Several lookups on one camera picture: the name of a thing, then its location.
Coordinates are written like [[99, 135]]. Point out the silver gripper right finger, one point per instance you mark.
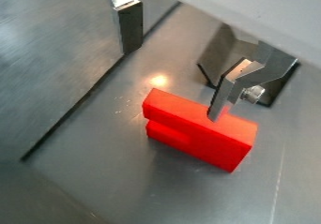
[[240, 82]]

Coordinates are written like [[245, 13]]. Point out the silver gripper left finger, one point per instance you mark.
[[130, 18]]

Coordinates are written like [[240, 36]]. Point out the red double-square block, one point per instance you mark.
[[178, 123]]

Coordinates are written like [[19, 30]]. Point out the black curved holder stand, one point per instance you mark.
[[224, 52]]

